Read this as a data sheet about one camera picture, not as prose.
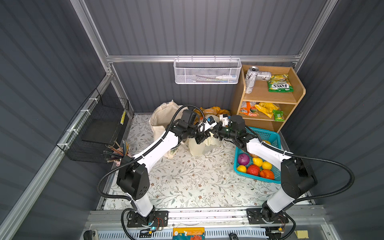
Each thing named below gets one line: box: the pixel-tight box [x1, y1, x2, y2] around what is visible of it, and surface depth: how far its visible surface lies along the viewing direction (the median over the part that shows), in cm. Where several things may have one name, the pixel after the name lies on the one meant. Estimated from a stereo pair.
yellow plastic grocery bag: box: [188, 131, 221, 157], surface depth 86 cm
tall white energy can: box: [245, 66, 259, 94], surface depth 80 cm
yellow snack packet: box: [254, 102, 280, 119], surface depth 98 cm
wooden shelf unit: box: [230, 65, 306, 133], surface depth 93 cm
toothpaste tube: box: [216, 75, 237, 80], surface depth 93 cm
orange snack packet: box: [239, 101, 259, 117], surface depth 98 cm
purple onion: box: [238, 153, 250, 166], surface depth 91 cm
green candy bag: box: [267, 74, 294, 93], surface depth 91 cm
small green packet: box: [272, 109, 285, 122], surface depth 96 cm
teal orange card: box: [172, 227, 205, 240], surface depth 71 cm
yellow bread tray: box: [193, 106, 230, 119], surface depth 121 cm
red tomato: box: [246, 164, 260, 176], surface depth 84 cm
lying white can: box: [256, 71, 272, 82], surface depth 93 cm
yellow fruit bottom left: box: [236, 165, 247, 173], surface depth 88 cm
